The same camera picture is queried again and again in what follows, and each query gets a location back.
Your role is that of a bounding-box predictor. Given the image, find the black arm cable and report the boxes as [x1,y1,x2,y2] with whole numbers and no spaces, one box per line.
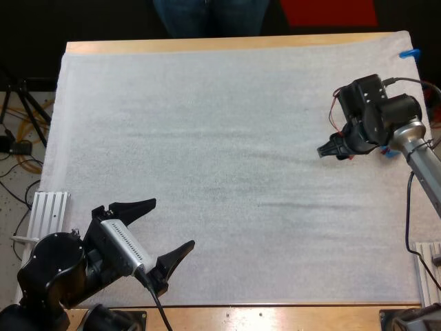
[405,170,441,294]

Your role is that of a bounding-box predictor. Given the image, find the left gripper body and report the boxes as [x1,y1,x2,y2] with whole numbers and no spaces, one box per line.
[83,205,170,297]

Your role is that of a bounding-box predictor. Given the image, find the ribbed aluminium rail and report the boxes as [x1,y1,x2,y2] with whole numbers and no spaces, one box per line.
[26,190,72,243]
[414,241,441,307]

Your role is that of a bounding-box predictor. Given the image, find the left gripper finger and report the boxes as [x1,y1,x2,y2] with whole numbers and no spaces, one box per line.
[156,239,196,277]
[107,197,157,229]

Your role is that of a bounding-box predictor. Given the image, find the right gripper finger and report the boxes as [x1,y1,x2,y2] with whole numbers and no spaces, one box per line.
[316,134,346,161]

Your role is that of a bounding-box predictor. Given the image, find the person's legs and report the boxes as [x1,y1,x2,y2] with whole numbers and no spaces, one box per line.
[152,0,270,39]

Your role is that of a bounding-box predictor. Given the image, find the black camera cable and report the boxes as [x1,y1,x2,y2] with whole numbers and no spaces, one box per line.
[134,269,174,331]
[383,77,441,96]

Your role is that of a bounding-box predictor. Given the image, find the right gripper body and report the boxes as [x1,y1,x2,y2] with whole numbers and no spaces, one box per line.
[335,73,391,160]

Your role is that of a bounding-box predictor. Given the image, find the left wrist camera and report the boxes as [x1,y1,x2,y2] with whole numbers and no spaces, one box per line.
[99,218,158,277]

